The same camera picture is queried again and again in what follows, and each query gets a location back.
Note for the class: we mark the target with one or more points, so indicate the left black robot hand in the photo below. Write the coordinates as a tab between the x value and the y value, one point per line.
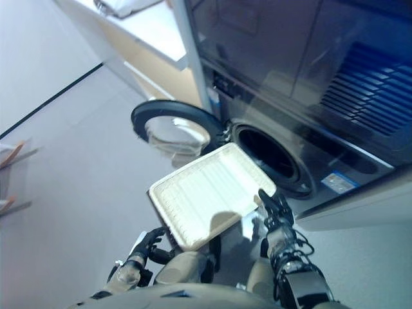
149	244

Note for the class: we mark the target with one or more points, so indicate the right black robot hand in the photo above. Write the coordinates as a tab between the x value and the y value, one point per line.
277	212

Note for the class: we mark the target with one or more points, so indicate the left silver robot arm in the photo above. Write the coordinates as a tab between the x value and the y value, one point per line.
124	277

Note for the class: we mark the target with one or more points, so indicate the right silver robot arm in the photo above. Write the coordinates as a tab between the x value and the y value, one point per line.
305	280

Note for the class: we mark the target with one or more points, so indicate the grey washing machine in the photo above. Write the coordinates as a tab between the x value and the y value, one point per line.
338	154

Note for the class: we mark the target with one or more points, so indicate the left silver robot leg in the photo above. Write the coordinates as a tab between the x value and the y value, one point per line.
183	267

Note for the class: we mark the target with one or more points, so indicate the silver robot leg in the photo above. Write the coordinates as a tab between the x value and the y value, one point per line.
183	267
260	273

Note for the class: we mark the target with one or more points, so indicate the silver robot torso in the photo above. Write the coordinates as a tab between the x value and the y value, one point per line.
180	297

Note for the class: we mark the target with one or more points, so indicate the right silver robot leg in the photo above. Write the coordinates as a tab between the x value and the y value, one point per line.
260	273

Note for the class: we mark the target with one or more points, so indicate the blue white washer sticker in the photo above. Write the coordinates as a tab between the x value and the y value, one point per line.
340	183

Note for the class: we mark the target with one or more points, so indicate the white woven laundry basket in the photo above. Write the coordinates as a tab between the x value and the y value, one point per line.
206	190

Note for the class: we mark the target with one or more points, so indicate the round glass washer door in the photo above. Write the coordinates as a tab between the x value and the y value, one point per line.
167	107

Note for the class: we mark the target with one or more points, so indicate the curved wooden hanger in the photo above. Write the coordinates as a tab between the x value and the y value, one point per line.
13	154
8	204

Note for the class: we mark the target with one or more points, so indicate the grey tumble dryer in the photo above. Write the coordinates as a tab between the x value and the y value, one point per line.
257	48

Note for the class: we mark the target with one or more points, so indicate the narrow white upright panel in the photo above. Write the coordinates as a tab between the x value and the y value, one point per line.
196	64

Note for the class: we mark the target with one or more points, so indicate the white counter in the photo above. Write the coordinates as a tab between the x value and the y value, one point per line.
128	35

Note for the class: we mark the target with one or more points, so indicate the folded white towel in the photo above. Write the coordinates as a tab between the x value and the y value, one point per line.
135	6

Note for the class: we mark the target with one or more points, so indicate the wide white enclosure panel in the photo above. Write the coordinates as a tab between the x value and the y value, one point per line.
360	209

